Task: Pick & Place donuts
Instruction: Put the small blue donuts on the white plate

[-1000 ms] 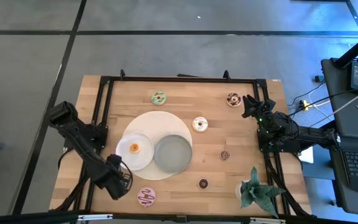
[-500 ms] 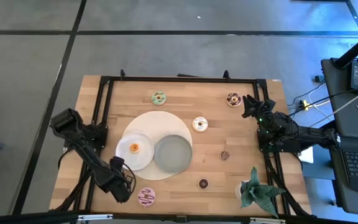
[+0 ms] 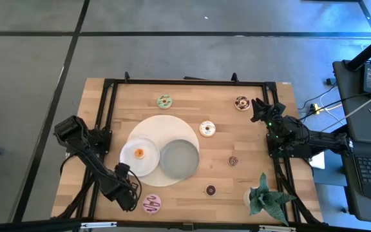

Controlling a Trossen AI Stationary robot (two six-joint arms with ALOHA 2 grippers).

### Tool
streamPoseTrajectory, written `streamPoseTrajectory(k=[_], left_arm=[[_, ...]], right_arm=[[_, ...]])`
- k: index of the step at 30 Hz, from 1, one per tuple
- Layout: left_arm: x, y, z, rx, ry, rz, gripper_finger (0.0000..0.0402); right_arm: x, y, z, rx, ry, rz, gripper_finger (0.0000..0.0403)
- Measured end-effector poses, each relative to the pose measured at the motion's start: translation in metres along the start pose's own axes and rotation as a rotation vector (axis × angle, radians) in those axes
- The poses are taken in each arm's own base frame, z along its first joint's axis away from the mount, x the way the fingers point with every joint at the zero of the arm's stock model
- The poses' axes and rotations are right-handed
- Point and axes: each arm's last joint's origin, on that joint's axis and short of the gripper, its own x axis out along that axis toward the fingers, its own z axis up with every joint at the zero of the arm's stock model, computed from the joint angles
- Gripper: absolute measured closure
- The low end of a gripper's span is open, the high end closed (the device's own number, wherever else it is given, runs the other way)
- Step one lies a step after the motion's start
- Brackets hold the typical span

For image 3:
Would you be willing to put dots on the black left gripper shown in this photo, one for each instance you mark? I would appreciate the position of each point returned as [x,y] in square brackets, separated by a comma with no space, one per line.
[121,190]

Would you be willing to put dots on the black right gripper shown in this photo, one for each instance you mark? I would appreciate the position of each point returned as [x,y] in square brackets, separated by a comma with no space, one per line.
[270,114]

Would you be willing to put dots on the chocolate sprinkled large donut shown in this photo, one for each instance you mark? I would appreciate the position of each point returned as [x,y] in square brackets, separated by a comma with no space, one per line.
[242,103]

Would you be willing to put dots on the pink frosted donut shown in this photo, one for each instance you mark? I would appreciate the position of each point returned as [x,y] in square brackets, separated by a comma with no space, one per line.
[151,204]

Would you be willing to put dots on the white frosted donut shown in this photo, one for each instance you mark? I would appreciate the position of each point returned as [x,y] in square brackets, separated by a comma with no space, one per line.
[207,129]

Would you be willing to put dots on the small brown sprinkled donut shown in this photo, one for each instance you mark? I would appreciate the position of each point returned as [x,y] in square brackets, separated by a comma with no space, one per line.
[233,161]

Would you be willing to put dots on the small dark chocolate donut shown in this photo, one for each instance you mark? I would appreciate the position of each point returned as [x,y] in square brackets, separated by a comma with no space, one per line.
[210,190]

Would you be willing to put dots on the green frosted donut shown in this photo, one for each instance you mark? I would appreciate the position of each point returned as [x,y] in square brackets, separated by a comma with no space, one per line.
[164,102]

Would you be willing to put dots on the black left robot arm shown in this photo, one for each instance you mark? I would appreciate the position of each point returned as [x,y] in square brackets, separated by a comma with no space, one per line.
[89,161]

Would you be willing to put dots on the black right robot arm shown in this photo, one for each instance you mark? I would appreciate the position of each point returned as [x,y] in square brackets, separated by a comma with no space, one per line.
[320,141]

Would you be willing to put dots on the white round plate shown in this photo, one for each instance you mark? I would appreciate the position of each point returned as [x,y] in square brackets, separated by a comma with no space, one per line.
[130,164]

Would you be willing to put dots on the small orange donut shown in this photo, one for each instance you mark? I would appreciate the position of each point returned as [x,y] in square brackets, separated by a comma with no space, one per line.
[139,153]

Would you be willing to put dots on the yellow plug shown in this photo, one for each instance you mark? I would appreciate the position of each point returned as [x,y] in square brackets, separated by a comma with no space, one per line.
[316,109]

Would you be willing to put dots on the black horizontal bar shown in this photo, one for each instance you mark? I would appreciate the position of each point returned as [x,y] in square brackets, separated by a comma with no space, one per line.
[185,226]

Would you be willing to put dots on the grey round plate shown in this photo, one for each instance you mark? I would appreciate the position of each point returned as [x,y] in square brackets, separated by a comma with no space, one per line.
[179,159]

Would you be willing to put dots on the white paper sheet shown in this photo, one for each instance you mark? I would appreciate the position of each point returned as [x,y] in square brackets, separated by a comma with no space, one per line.
[318,161]

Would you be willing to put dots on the small black floor box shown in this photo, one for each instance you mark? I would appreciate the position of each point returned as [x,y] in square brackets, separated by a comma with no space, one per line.
[330,81]

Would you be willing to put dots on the round beige placemat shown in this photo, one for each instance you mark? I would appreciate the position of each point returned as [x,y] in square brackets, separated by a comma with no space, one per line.
[163,129]

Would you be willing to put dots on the white plant pot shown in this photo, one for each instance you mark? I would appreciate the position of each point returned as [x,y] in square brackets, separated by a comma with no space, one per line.
[246,197]

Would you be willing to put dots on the green leafy plant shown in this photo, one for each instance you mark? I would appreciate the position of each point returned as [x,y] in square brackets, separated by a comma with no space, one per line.
[269,201]

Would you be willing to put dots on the black side desk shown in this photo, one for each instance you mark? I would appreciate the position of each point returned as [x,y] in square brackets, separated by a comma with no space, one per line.
[349,83]

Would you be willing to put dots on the black diagonal pole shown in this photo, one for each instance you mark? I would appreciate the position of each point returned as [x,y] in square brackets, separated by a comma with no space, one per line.
[369,51]

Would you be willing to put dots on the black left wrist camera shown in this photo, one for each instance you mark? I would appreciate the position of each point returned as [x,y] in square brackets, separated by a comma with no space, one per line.
[122,169]

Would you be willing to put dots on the silver metal bracket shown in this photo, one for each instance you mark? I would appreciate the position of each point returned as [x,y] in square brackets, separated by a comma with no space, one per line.
[277,228]
[98,225]

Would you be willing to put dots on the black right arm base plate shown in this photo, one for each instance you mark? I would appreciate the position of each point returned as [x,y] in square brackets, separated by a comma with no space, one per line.
[275,149]

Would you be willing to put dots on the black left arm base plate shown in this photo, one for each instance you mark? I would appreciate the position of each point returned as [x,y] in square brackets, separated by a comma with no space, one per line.
[103,141]

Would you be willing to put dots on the black aluminium table frame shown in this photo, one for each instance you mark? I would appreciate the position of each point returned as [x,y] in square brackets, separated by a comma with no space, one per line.
[188,82]

